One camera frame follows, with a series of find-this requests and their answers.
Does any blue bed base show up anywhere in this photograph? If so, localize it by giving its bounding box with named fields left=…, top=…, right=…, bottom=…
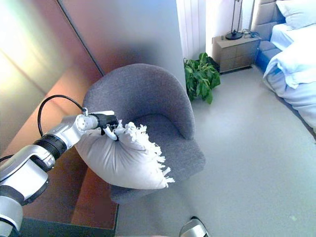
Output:
left=255, top=40, right=282, bottom=71

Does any green leafy potted plant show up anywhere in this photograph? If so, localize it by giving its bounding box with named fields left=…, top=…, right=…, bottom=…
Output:
left=183, top=52, right=221, bottom=105

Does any black table lamp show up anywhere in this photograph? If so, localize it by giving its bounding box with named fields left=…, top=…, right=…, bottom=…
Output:
left=225, top=0, right=243, bottom=41

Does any gray upholstered headboard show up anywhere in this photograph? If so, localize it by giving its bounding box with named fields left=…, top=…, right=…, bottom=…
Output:
left=251, top=0, right=284, bottom=41

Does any beige wooden nightstand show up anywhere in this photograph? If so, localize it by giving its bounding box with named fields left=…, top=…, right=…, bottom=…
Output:
left=212, top=34, right=262, bottom=74

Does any white bed pillow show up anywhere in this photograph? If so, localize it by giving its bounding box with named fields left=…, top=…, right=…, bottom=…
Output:
left=275, top=0, right=316, bottom=30

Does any white duvet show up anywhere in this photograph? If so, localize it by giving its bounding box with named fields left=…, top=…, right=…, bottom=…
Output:
left=262, top=24, right=316, bottom=131

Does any white fringed pillow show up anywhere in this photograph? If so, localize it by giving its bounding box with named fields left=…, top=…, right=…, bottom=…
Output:
left=74, top=119, right=176, bottom=190

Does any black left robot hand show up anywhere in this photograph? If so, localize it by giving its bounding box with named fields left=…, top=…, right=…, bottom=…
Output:
left=95, top=111, right=120, bottom=142

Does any black cable on nightstand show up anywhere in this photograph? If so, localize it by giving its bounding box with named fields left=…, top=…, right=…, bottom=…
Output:
left=240, top=28, right=259, bottom=39

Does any white ribbed curtain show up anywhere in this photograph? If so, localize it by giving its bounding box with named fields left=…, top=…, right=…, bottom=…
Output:
left=176, top=0, right=206, bottom=60

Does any gray fabric tub armchair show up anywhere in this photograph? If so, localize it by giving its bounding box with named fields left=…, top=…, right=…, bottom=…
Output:
left=82, top=63, right=206, bottom=204

